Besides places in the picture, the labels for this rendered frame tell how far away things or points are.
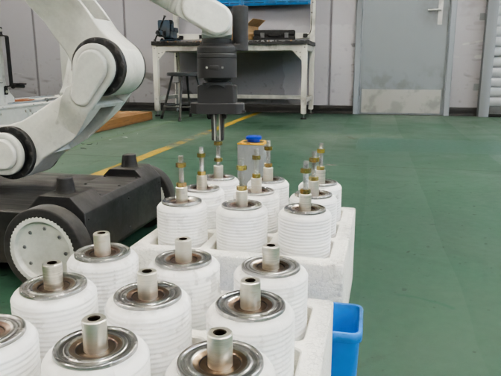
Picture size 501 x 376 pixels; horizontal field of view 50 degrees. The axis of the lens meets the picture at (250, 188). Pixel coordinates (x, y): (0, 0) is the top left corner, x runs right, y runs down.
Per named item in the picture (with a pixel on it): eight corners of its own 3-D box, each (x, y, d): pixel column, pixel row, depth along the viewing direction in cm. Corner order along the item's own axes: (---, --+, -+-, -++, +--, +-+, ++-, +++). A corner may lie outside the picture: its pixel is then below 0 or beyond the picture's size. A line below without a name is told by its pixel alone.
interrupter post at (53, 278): (39, 292, 62) (36, 265, 61) (51, 284, 64) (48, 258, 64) (57, 294, 62) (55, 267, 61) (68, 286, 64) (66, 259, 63)
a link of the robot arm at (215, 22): (223, 40, 113) (165, 7, 110) (222, 42, 121) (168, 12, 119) (238, 12, 112) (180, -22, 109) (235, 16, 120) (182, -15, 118)
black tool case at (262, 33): (255, 42, 570) (255, 32, 567) (295, 42, 566) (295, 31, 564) (253, 40, 537) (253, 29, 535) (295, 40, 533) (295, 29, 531)
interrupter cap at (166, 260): (145, 270, 69) (145, 265, 69) (167, 251, 76) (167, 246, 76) (202, 274, 67) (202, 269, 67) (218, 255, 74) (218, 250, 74)
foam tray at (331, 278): (133, 336, 103) (128, 247, 99) (200, 265, 139) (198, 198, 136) (339, 362, 93) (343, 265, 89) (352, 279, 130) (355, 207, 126)
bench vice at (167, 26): (166, 42, 566) (165, 19, 561) (182, 42, 563) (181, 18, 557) (150, 41, 527) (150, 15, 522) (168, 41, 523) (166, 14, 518)
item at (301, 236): (322, 291, 106) (325, 202, 102) (334, 312, 97) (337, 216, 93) (273, 293, 105) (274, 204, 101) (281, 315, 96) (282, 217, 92)
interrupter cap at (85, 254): (62, 262, 71) (62, 257, 71) (91, 245, 79) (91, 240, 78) (115, 267, 70) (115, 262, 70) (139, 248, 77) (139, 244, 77)
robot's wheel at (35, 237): (7, 289, 124) (-2, 206, 120) (20, 281, 129) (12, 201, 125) (85, 298, 120) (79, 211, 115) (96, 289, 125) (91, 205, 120)
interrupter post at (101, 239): (90, 257, 73) (89, 234, 73) (99, 252, 76) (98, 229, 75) (106, 259, 73) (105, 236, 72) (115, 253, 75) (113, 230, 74)
